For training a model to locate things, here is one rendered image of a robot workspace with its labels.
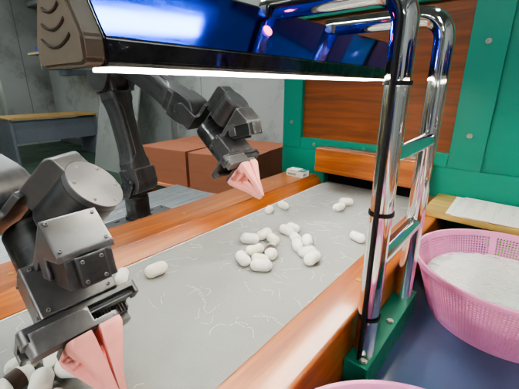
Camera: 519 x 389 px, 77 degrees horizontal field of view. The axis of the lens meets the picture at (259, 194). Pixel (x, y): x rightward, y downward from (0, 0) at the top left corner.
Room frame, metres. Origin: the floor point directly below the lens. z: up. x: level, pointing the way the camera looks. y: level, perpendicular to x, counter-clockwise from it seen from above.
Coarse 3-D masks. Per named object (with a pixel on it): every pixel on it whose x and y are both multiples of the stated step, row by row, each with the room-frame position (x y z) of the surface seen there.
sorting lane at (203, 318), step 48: (336, 192) 0.88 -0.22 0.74; (192, 240) 0.58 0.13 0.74; (240, 240) 0.58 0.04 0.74; (288, 240) 0.58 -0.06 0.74; (336, 240) 0.58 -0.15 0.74; (144, 288) 0.42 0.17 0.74; (192, 288) 0.42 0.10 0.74; (240, 288) 0.42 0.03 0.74; (288, 288) 0.42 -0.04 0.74; (0, 336) 0.32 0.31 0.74; (144, 336) 0.32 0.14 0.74; (192, 336) 0.32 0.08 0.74; (240, 336) 0.32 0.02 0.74; (144, 384) 0.25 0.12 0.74; (192, 384) 0.25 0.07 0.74
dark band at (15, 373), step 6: (12, 372) 0.25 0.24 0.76; (18, 372) 0.25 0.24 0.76; (0, 378) 0.24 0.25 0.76; (6, 378) 0.24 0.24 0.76; (12, 378) 0.24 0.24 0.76; (18, 378) 0.24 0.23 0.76; (24, 378) 0.25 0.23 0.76; (12, 384) 0.24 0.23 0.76; (18, 384) 0.24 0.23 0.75; (24, 384) 0.24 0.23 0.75
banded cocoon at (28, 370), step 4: (28, 364) 0.26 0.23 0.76; (20, 368) 0.25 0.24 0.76; (24, 368) 0.25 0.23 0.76; (28, 368) 0.25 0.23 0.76; (32, 368) 0.26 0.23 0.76; (24, 372) 0.25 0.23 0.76; (28, 372) 0.25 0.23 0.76; (32, 372) 0.25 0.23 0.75; (28, 376) 0.25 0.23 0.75; (0, 380) 0.24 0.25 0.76; (4, 380) 0.24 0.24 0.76; (28, 380) 0.25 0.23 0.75; (0, 384) 0.23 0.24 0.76; (4, 384) 0.23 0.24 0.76; (8, 384) 0.24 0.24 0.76; (0, 388) 0.23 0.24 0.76; (4, 388) 0.23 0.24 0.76; (8, 388) 0.23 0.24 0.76; (12, 388) 0.24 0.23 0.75
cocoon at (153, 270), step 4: (152, 264) 0.45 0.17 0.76; (156, 264) 0.45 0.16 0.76; (160, 264) 0.45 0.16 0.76; (164, 264) 0.46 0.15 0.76; (148, 268) 0.44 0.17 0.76; (152, 268) 0.44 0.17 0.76; (156, 268) 0.45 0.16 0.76; (160, 268) 0.45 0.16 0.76; (164, 268) 0.45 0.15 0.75; (144, 272) 0.44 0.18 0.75; (148, 272) 0.44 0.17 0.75; (152, 272) 0.44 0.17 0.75; (156, 272) 0.44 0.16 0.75; (160, 272) 0.45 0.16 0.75; (164, 272) 0.45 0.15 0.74; (148, 276) 0.44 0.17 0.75; (152, 276) 0.44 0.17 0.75
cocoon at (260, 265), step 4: (252, 260) 0.47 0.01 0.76; (256, 260) 0.47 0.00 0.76; (260, 260) 0.46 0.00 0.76; (264, 260) 0.46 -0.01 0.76; (268, 260) 0.47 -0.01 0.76; (252, 264) 0.46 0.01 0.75; (256, 264) 0.46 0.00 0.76; (260, 264) 0.46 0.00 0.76; (264, 264) 0.46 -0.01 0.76; (268, 264) 0.46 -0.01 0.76; (272, 264) 0.47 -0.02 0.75; (252, 268) 0.46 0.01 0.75; (256, 268) 0.46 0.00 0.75; (260, 268) 0.46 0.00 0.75; (264, 268) 0.46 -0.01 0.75; (268, 268) 0.46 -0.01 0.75
